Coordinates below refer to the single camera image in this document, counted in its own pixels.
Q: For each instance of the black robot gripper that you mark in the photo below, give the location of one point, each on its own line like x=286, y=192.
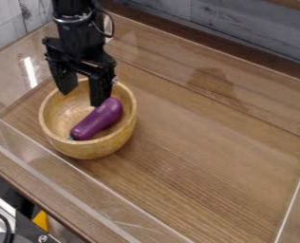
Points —
x=80, y=48

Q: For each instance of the purple toy eggplant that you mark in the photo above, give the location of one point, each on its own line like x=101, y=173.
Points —
x=101, y=118

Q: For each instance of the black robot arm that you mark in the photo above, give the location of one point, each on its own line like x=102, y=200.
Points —
x=80, y=9

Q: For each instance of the brown wooden bowl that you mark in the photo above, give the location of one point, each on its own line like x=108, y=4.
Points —
x=62, y=111

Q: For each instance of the black and yellow equipment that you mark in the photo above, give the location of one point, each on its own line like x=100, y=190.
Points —
x=18, y=229

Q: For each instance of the clear acrylic corner bracket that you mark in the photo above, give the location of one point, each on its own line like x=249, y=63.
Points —
x=108, y=23

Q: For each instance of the clear acrylic tray wall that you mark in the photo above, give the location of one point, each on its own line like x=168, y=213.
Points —
x=90, y=209

